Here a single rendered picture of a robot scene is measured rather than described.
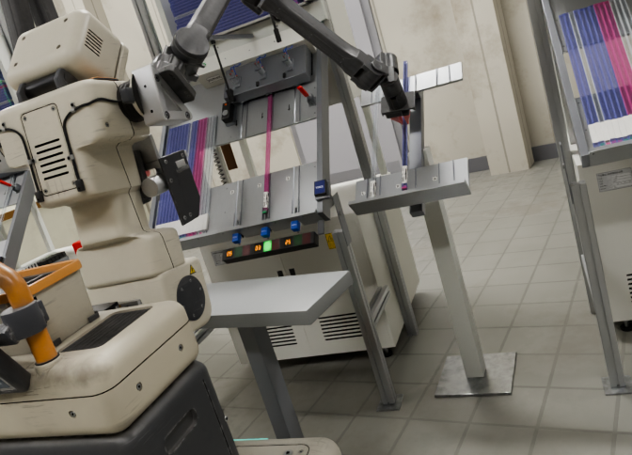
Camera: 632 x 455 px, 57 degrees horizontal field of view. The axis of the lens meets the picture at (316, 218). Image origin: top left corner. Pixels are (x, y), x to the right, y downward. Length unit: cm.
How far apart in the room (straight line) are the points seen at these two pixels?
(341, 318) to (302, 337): 20
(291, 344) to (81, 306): 144
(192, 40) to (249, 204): 81
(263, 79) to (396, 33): 316
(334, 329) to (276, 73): 101
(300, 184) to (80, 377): 115
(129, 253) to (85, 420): 45
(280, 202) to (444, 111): 340
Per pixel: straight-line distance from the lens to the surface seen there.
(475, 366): 209
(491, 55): 475
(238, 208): 200
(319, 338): 239
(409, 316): 247
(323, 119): 201
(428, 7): 513
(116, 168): 130
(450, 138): 520
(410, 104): 174
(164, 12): 247
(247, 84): 221
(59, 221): 635
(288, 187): 193
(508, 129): 481
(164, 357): 103
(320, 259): 223
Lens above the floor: 110
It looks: 12 degrees down
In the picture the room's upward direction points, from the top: 17 degrees counter-clockwise
